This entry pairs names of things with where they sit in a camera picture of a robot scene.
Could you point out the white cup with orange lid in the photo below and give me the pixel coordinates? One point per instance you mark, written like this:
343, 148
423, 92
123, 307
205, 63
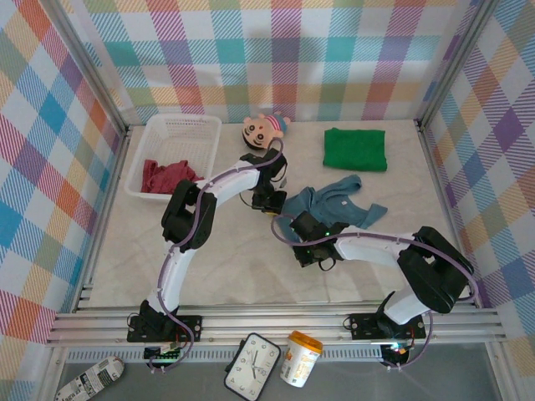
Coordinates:
299, 361

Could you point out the aluminium front frame rail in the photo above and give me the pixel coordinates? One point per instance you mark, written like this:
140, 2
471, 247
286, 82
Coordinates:
267, 323

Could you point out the red tank top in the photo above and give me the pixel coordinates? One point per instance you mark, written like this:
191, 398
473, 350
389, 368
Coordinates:
167, 179

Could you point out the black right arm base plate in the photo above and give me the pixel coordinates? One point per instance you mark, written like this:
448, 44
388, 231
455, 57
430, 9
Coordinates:
363, 326

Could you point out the aluminium side frame rail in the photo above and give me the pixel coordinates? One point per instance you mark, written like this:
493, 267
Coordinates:
449, 200
98, 225

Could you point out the blue tank top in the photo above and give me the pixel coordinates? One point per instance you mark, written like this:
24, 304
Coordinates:
338, 204

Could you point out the black white alarm clock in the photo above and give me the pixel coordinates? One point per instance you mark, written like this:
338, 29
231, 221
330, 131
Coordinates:
253, 365

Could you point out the white plastic basket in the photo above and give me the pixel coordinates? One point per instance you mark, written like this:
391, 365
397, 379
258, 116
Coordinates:
179, 133

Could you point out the plush doll with striped hat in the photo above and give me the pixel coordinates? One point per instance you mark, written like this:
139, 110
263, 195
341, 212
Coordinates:
261, 131

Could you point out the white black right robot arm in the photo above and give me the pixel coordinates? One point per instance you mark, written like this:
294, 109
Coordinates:
434, 267

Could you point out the newspaper print roll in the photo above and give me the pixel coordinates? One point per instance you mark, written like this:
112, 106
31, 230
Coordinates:
92, 378

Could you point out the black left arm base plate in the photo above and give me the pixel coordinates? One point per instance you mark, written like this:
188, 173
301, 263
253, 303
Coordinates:
192, 328

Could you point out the green tank top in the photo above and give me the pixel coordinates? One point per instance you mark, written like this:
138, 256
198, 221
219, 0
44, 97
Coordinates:
355, 148

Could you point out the right controller board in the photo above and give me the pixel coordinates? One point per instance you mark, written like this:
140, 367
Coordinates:
395, 353

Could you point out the aluminium frame post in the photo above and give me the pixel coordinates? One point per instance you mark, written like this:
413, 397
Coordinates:
83, 62
455, 62

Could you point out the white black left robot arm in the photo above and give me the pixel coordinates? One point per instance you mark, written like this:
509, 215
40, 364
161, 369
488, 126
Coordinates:
238, 181

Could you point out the green left controller board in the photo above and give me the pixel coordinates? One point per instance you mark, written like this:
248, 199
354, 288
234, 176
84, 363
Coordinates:
165, 355

